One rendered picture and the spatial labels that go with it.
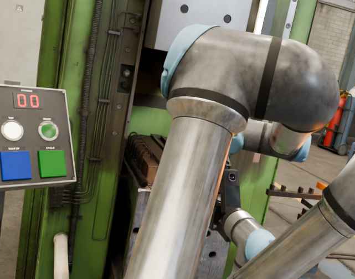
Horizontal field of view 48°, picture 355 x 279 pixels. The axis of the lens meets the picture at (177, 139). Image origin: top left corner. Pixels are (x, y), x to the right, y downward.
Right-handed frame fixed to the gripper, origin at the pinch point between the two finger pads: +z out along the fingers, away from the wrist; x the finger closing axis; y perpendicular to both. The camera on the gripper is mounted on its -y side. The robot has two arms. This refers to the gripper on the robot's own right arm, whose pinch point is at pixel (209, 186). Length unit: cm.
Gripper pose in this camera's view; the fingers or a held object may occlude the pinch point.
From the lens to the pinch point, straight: 115.6
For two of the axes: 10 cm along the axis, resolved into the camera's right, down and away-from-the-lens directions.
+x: 9.4, 1.1, 3.2
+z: -2.8, -2.5, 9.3
